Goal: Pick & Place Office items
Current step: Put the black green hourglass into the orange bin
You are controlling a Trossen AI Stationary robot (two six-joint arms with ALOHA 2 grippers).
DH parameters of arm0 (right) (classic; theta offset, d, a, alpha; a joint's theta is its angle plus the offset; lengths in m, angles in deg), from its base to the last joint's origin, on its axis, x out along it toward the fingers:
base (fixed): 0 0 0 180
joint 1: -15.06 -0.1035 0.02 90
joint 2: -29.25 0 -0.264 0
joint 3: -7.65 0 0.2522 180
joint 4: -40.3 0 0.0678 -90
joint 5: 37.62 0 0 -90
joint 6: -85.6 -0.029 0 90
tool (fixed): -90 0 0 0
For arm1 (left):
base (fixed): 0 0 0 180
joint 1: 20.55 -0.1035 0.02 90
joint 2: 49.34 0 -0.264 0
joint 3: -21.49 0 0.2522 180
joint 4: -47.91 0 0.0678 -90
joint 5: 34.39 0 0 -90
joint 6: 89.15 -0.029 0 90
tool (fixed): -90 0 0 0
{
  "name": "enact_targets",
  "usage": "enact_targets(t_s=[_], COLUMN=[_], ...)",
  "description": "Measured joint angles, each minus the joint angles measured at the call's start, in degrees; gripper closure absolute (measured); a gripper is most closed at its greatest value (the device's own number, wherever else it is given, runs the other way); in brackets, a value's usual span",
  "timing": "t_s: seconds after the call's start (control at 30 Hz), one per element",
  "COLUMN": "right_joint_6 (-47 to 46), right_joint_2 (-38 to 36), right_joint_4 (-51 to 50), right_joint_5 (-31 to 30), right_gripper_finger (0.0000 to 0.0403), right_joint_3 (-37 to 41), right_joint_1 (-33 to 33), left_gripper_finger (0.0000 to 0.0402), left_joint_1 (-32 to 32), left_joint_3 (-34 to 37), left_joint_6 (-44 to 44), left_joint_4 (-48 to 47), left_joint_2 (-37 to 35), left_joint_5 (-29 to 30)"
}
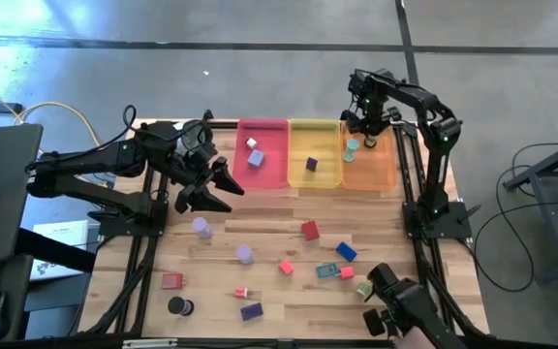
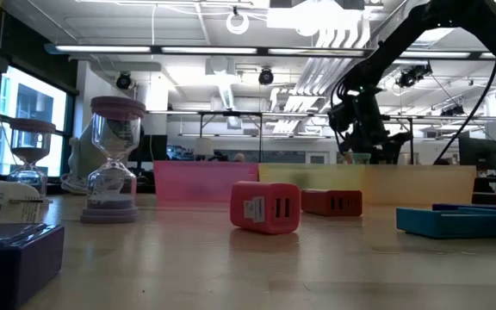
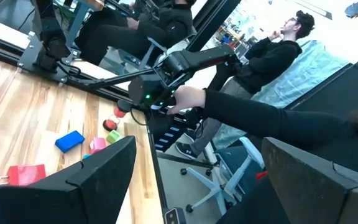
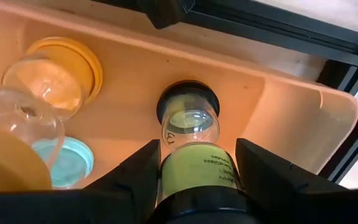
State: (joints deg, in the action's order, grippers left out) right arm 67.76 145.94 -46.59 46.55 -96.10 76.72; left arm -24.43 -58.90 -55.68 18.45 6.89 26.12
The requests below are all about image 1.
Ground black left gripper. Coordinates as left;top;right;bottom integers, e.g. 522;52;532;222
160;123;246;215

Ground lavender hourglass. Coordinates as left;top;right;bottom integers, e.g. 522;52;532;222
191;216;214;240
234;244;255;266

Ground teal hourglass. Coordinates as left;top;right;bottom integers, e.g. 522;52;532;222
342;139;360;164

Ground lavender wall charger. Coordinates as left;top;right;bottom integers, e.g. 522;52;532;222
246;149;266;170

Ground black disc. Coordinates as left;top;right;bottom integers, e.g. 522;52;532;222
167;296;196;317

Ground blue rectangular block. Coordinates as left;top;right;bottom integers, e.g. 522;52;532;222
335;240;357;263

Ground teal rectangular box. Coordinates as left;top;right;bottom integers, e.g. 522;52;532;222
315;263;341;280

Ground orange translucent plastic bin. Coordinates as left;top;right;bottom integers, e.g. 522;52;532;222
340;120;400;192

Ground pink translucent plastic bin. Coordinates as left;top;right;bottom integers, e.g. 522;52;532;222
233;117;291;190

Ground yellow translucent plastic bin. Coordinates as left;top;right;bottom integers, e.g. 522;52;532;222
287;118;344;189

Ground red charger with prongs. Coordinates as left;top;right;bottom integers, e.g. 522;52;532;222
160;272;186;291

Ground dark red charger block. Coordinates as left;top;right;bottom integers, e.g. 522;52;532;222
300;220;321;242

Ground dark purple rectangular box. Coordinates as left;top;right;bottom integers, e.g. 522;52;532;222
239;302;264;322

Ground white paper booklet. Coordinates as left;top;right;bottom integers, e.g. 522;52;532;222
29;219;91;282

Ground black desk leg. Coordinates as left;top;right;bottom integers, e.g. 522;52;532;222
16;227;97;273

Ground dark grey metal table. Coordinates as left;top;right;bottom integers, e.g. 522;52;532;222
501;133;558;287

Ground dark grey side desk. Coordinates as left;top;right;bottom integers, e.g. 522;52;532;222
0;123;44;266

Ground person's hand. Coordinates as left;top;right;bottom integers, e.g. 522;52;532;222
392;327;438;349

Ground black aluminium table frame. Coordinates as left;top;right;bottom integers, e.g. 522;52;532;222
77;118;491;349

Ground silver metal bracket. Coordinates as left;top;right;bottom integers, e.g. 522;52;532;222
122;338;178;349

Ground black floor cable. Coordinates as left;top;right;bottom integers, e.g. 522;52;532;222
472;141;558;295

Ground yellow floor cable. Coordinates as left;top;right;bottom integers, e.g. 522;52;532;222
0;79;115;190

